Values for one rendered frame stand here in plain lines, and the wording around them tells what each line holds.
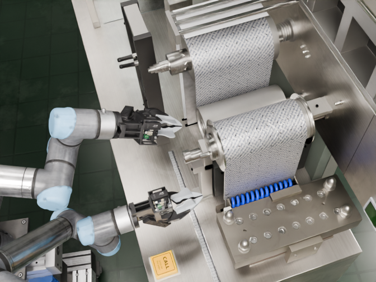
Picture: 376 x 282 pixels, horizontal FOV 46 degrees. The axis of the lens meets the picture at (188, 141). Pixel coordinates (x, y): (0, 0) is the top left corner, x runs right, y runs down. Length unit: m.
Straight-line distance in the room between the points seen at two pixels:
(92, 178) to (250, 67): 1.58
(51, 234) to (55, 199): 0.23
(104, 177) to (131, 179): 1.08
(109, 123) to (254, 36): 0.47
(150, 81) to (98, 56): 0.65
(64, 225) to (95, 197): 1.26
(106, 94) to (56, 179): 0.76
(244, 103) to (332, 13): 0.34
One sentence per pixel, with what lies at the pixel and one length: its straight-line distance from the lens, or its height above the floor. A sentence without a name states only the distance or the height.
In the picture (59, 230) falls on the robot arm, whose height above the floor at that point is 1.10.
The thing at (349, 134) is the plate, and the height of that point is 1.29.
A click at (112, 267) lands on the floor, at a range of 2.44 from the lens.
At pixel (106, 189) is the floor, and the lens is 2.62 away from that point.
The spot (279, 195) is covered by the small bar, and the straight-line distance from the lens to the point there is 1.38.
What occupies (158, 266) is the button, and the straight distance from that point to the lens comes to 1.43.
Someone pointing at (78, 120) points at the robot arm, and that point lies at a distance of 1.10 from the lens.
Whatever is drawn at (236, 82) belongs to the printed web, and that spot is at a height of 1.26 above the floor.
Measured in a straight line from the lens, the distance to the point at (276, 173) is 1.37.
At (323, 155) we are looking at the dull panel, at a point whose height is 1.07.
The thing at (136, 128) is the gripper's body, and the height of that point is 1.34.
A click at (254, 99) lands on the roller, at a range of 1.33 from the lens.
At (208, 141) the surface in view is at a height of 1.29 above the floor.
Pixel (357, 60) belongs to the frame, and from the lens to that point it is 1.17.
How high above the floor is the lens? 2.29
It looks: 58 degrees down
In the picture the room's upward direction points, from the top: 6 degrees counter-clockwise
